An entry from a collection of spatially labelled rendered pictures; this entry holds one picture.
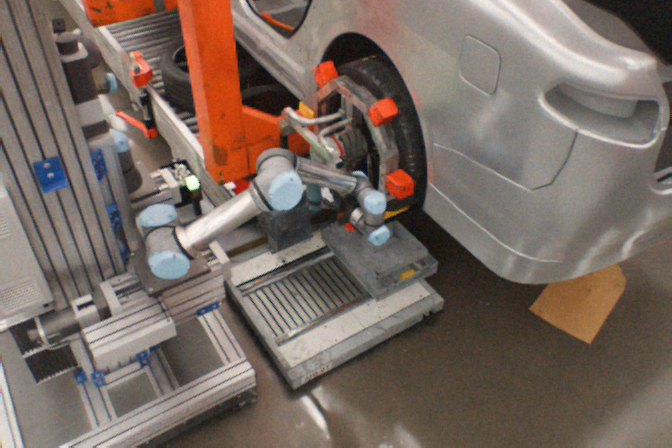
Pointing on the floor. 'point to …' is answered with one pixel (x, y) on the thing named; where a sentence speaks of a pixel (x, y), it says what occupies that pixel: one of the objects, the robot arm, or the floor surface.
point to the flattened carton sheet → (581, 302)
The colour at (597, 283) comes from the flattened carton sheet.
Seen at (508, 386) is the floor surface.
